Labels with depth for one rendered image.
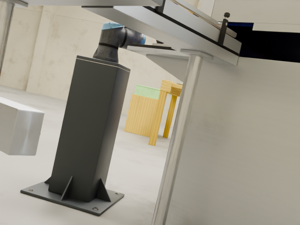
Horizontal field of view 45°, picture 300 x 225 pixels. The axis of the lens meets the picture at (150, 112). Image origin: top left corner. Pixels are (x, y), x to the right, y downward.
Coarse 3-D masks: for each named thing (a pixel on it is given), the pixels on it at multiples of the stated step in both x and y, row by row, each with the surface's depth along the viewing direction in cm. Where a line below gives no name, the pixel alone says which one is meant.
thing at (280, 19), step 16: (224, 0) 147; (240, 0) 143; (256, 0) 138; (272, 0) 134; (288, 0) 130; (240, 16) 142; (256, 16) 138; (272, 16) 134; (288, 16) 130; (272, 32) 134; (288, 32) 129
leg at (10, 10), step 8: (0, 0) 104; (8, 0) 103; (16, 0) 104; (0, 8) 104; (8, 8) 105; (0, 16) 104; (8, 16) 106; (0, 24) 105; (8, 24) 106; (0, 32) 105; (8, 32) 107; (0, 40) 105; (0, 48) 106; (0, 56) 106; (0, 64) 107; (0, 72) 108
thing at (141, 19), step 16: (176, 0) 110; (112, 16) 98; (128, 16) 94; (144, 16) 97; (160, 16) 102; (176, 16) 107; (192, 16) 113; (208, 16) 124; (224, 16) 128; (144, 32) 112; (160, 32) 106; (176, 32) 109; (192, 32) 115; (208, 32) 122; (224, 32) 127; (192, 48) 122; (208, 48) 123; (224, 48) 131; (240, 48) 140
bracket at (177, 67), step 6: (156, 60) 180; (162, 60) 177; (168, 60) 175; (174, 60) 173; (180, 60) 170; (186, 60) 168; (162, 66) 177; (168, 66) 175; (174, 66) 172; (180, 66) 170; (186, 66) 168; (174, 72) 172; (180, 72) 170; (180, 78) 169
